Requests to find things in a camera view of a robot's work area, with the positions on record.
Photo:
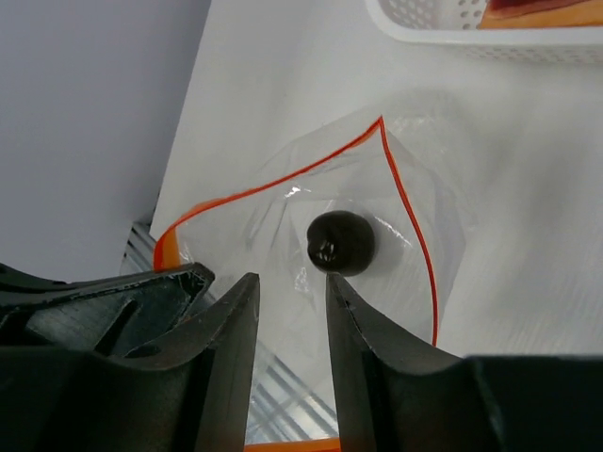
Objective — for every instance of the fake orange food piece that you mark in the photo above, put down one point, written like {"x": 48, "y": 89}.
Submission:
{"x": 540, "y": 14}

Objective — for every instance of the fake black food piece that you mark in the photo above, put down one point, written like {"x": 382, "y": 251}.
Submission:
{"x": 341, "y": 242}

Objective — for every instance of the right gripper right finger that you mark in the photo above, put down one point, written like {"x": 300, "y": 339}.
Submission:
{"x": 395, "y": 392}

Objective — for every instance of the aluminium mounting rail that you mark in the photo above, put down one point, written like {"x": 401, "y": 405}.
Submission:
{"x": 139, "y": 249}

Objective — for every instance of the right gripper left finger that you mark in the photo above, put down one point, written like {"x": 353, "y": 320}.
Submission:
{"x": 186, "y": 390}

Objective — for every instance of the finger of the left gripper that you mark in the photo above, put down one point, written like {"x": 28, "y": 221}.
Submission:
{"x": 109, "y": 316}

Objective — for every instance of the clear zip top bag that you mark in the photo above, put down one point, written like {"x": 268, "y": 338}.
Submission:
{"x": 387, "y": 169}

